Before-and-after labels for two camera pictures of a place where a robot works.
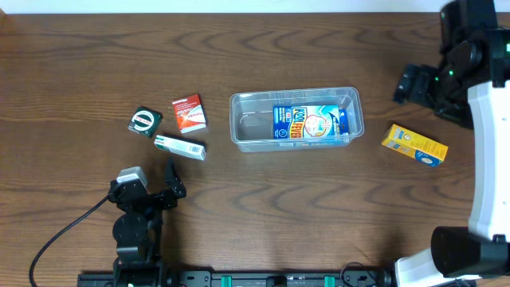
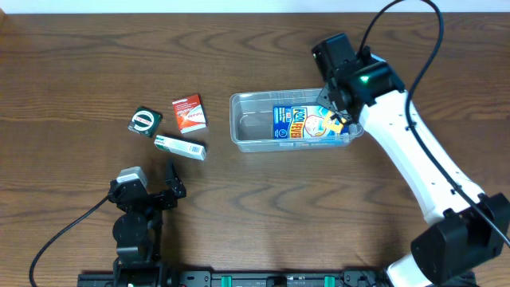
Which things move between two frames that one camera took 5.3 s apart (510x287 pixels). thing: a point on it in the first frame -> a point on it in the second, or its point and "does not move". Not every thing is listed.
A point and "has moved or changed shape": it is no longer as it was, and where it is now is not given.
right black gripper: [422, 85] -> [335, 100]
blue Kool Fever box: [311, 122] does not move
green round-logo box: [145, 121] does not move
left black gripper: [175, 188] does not move
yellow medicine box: [424, 151] has moved or changed shape
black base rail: [248, 279] does not move
